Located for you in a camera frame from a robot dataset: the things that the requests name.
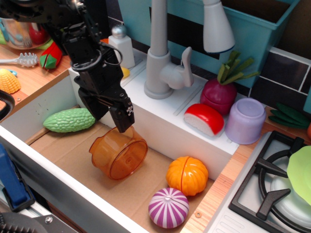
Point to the dark red toy radish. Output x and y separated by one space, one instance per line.
220 92

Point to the purple white toy onion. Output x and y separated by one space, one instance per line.
168 208

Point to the lilac plastic cup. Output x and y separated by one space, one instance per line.
245 121

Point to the red green toy pepper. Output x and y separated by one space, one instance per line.
51 57

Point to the dark green felt leaves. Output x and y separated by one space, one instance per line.
288 116

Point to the yellow toy banana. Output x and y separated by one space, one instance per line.
126 72

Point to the orange transparent plastic pot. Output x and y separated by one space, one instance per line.
118 155

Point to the cardboard sheet in sink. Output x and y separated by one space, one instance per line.
168 138

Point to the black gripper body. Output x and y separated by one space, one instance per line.
101 76

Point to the green toy bitter gourd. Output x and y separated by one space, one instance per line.
71 120

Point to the silver metal pot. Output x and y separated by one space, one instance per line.
23 35

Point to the black stove grate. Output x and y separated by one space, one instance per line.
266 197

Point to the white toy sink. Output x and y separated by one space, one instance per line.
66 194

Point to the yellow toy corn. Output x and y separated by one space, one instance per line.
9 82

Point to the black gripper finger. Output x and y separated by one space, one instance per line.
91 102
123 118

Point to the red white toy cheese wedge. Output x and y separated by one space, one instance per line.
204 118

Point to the orange toy pumpkin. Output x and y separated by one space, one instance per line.
187 174

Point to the white salt shaker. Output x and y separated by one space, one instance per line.
123 43

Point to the white pasta spoon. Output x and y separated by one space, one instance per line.
25 59

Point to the light green plastic lid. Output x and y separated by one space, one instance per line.
299 173

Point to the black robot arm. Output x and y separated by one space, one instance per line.
76 29

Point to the blue clamp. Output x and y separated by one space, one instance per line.
16 191

